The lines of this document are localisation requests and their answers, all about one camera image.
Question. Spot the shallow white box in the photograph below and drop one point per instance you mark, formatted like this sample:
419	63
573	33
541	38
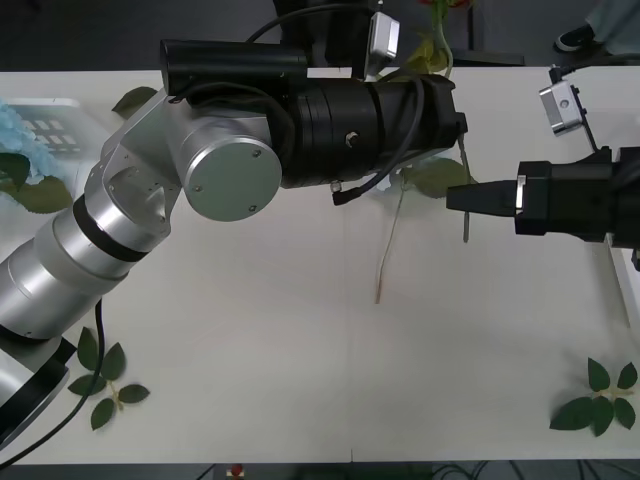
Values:
75	125
625	280

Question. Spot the red round button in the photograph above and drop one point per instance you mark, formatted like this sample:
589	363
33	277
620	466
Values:
235	471

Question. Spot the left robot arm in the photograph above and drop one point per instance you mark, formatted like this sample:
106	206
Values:
230	177

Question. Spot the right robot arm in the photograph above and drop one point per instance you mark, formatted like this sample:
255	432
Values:
631	200

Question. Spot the pale blue flower, green stem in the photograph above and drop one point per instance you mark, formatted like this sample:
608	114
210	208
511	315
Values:
435	177

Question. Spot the pale blue flower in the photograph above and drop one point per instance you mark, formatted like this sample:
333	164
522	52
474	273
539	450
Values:
435	177
15	130

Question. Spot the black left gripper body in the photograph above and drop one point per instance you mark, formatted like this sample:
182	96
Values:
440	120

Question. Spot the black desk leg with foot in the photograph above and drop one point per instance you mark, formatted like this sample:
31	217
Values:
500	57

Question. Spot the single loose green leaf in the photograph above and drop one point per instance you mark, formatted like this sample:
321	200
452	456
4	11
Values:
131	99

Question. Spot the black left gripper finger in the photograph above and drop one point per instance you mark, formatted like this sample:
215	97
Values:
461	130

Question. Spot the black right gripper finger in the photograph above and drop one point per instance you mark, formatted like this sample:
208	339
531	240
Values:
485	197

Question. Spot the red rose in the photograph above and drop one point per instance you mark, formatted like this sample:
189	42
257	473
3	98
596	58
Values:
424	54

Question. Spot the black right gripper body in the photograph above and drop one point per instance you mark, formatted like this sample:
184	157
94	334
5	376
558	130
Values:
570	200

